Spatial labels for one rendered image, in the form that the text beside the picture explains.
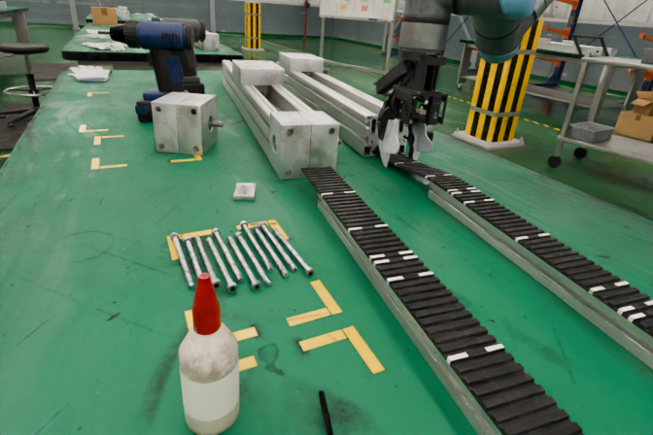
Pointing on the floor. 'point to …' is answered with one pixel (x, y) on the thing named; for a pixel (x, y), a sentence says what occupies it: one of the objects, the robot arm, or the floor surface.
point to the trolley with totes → (580, 135)
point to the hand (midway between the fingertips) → (397, 158)
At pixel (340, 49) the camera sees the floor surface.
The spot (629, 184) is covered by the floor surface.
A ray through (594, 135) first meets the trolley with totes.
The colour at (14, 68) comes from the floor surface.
